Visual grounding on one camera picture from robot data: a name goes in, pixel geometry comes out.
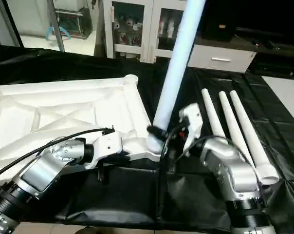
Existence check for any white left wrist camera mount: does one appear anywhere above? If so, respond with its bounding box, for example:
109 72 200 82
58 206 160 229
86 131 123 170

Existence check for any white drawer unit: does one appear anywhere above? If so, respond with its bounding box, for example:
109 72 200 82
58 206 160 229
188 44 250 74

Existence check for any white glass door cabinet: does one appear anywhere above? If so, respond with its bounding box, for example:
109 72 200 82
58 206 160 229
103 0 192 66

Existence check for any teal small stool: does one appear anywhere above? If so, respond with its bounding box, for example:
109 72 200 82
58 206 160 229
46 24 72 39

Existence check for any white plastic table leg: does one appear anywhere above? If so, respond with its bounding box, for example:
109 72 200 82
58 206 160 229
229 91 280 185
219 91 257 161
202 89 228 140
147 0 206 153

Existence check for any white plastic table top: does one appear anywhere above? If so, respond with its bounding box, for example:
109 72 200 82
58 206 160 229
0 75 165 169

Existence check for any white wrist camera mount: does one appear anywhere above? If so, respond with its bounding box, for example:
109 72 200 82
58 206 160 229
86 131 123 170
179 103 204 153

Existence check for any black plastic mat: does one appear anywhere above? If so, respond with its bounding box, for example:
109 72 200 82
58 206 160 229
0 45 294 230

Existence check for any white side board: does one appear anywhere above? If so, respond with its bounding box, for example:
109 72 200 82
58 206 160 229
261 76 294 130

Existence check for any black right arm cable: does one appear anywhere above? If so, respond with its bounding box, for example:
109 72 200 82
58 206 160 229
157 122 207 172

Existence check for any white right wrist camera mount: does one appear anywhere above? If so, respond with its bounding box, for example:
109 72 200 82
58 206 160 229
179 103 204 153

